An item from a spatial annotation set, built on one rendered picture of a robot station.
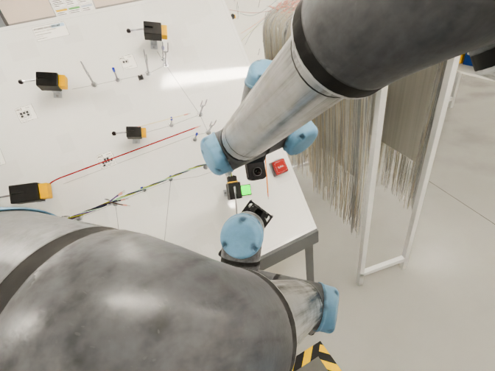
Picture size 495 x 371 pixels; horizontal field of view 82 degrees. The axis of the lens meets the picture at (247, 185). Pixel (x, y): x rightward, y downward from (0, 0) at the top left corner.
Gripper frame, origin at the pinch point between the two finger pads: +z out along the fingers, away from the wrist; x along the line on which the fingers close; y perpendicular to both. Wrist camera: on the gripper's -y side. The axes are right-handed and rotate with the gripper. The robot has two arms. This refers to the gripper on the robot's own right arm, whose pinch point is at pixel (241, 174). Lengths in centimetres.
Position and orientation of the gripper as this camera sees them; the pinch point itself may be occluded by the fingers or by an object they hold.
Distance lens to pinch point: 85.0
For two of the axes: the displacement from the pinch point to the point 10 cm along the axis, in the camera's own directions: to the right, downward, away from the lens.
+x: -9.5, 1.3, -2.7
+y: -2.5, -8.6, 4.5
